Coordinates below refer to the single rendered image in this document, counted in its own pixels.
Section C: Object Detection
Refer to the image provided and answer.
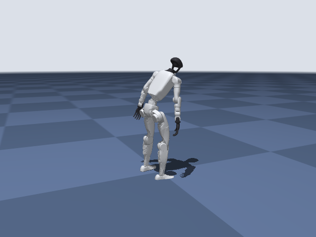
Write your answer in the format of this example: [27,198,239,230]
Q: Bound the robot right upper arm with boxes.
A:
[172,76,182,103]

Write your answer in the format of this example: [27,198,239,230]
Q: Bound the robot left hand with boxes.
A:
[133,103,144,120]

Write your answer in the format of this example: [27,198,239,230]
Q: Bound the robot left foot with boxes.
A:
[140,165,156,172]

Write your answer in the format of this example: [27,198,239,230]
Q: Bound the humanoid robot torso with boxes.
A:
[143,70,176,117]

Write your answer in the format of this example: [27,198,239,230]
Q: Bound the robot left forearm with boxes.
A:
[138,89,148,107]

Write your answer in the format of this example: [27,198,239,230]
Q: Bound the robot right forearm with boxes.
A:
[174,97,182,120]

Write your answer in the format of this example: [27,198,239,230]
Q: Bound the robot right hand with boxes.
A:
[173,117,180,136]

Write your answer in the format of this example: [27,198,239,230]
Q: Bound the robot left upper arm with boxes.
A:
[143,71,158,93]

